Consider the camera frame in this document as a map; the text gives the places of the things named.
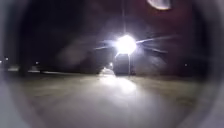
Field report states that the street lamp on pole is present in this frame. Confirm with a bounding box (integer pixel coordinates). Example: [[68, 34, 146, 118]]
[[115, 0, 138, 76]]

